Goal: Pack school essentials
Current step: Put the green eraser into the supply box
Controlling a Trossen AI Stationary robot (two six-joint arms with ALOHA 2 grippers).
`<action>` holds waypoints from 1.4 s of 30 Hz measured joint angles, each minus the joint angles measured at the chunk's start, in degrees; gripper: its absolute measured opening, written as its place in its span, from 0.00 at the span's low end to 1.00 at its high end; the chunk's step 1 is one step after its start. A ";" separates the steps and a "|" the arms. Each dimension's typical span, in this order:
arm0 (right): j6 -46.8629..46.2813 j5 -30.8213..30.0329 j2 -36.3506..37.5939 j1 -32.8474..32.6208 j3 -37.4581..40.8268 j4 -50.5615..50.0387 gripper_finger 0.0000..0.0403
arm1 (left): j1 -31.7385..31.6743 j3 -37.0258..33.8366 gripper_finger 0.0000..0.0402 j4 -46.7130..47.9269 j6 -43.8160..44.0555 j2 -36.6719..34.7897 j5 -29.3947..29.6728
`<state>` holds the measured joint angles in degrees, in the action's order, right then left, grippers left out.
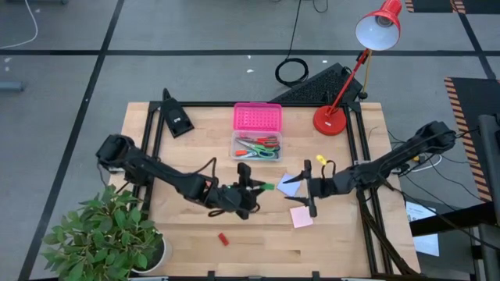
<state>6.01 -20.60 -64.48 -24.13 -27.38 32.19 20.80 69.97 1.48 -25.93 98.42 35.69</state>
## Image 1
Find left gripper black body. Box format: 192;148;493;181
206;162;261;220

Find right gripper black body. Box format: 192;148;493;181
303;158;338;219

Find blue sticky note pad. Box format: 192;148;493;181
276;173;302;197

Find pink sticky note pad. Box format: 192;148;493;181
289;205;315;229

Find blue handled scissors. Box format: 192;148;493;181
249;149;280;160

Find green handled scissors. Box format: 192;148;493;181
236;139;281;159

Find red handled scissors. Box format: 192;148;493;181
238;135;280;148

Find red desk lamp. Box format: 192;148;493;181
312;0;403;137

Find pink lid clear pencil box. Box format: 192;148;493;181
230;102;284;162

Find black keyboard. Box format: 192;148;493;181
271;62;364;105

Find black wedge-shaped stand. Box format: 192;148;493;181
162;87;195;138

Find white paper sheet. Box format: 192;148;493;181
405;201;441;258

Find black stand beam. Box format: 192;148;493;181
409;201;497;238

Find green potted plant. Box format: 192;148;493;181
41;184;173;281

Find large hazard-striped black mat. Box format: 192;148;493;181
444;76;500;204

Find small hazard-striped black mat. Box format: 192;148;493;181
405;0;500;16

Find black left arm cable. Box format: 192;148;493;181
195;157;227;218

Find black cable bundle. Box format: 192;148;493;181
353;183;421;276

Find black aluminium table frame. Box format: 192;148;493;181
132;100;421;280

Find coiled black floor cable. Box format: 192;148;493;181
274;0;311;87

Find grey metal post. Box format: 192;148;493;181
477;114;500;281

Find grey floor bracket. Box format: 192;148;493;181
0;80;25;93

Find white floor cable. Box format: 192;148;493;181
0;0;39;50

